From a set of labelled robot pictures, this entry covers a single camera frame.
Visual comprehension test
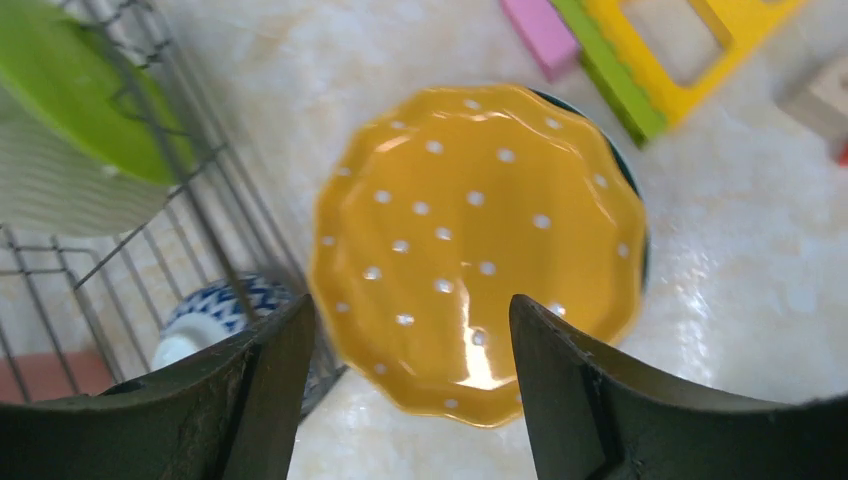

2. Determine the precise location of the yellow dotted plate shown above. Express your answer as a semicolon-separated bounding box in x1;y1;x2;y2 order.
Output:
309;85;647;428

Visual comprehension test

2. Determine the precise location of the white plate green red rim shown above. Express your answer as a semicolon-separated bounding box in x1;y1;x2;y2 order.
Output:
530;88;651;294

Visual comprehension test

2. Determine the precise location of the pink toy brick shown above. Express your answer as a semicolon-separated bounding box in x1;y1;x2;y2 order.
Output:
499;0;581;82

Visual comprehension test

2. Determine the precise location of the green toy brick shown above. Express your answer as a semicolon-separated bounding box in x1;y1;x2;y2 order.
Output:
552;0;667;148

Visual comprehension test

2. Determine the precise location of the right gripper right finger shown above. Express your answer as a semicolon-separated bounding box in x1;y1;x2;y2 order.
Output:
509;295;847;479

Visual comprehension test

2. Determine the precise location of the orange patterned bowl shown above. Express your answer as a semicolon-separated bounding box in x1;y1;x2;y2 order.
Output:
151;272;293;370

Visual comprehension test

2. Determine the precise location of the yellow triangular toy frame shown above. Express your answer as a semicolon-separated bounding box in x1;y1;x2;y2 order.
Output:
585;1;803;131

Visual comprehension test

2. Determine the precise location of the orange toy cube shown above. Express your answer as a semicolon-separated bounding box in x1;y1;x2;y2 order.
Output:
836;144;848;168

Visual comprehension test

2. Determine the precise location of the black wire dish rack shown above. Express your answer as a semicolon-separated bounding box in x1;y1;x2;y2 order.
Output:
1;1;306;405

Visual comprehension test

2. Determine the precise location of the pink mug white inside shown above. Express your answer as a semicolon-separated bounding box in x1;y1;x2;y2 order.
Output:
1;351;114;404

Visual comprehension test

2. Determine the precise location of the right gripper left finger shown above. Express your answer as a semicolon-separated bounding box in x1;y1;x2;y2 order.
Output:
1;295;316;479

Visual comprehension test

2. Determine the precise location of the beige wooden cube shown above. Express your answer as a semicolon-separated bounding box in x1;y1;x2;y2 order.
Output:
777;55;847;143

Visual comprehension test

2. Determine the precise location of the woven bamboo tray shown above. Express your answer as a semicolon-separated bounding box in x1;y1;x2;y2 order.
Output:
1;89;169;237

